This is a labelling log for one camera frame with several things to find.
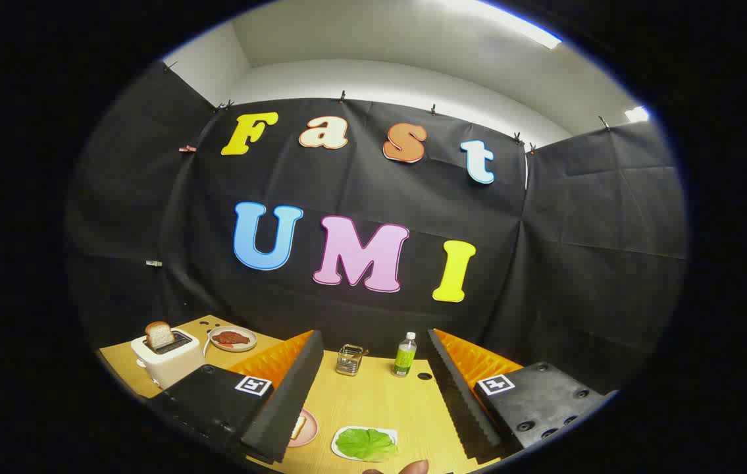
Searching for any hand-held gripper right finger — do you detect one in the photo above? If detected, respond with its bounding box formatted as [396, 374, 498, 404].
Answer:
[426, 328, 619, 463]

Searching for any white square plate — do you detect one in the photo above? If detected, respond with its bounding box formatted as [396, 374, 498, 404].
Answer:
[330, 425, 399, 461]

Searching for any beige oval plate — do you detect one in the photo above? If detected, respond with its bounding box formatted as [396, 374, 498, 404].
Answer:
[208, 326, 258, 353]

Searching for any green lettuce leaf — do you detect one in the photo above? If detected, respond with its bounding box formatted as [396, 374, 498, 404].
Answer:
[336, 428, 398, 461]

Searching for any pink round plate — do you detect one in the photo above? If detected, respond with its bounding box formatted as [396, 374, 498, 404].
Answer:
[288, 408, 319, 448]

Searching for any white bread slice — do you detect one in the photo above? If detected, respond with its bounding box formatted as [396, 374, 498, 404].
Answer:
[145, 321, 175, 350]

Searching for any white toaster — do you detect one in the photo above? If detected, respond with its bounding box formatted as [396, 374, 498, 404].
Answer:
[131, 327, 207, 390]

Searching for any metal wire utensil holder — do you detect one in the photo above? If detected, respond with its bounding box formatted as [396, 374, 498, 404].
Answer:
[336, 344, 365, 377]

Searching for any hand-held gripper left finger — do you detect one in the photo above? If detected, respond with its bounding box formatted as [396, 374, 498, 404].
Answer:
[147, 329, 325, 465]

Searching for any green label plastic bottle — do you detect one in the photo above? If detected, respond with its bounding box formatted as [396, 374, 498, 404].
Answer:
[392, 331, 418, 378]

